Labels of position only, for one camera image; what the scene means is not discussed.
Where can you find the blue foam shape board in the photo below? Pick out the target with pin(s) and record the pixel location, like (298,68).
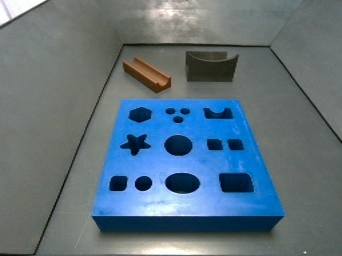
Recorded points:
(184,170)

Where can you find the brown arch block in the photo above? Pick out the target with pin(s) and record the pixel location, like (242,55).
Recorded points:
(147,74)

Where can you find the dark grey cradle fixture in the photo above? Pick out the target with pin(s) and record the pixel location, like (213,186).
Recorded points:
(210,66)

